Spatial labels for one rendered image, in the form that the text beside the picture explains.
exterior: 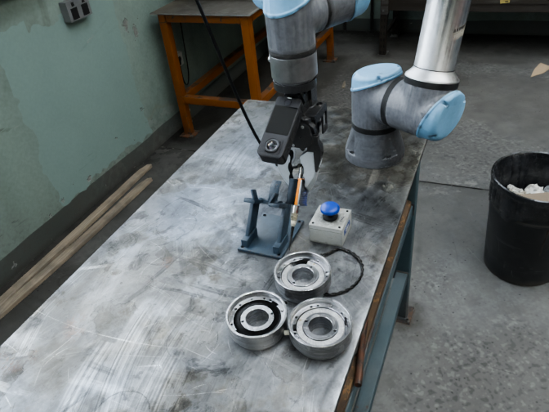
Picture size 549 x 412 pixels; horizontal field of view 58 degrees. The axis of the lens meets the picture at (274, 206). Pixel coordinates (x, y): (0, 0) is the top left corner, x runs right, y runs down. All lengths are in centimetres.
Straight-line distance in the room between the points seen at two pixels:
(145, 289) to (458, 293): 137
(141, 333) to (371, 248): 47
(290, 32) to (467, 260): 162
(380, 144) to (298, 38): 53
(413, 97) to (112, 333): 76
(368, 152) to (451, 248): 110
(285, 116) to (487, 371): 129
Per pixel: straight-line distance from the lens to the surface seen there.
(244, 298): 90
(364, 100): 120
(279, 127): 81
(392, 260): 138
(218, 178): 128
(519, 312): 208
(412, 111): 113
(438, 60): 112
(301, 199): 91
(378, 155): 125
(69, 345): 98
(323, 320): 87
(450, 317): 200
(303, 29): 78
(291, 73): 80
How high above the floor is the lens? 148
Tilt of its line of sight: 36 degrees down
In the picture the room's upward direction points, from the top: 7 degrees counter-clockwise
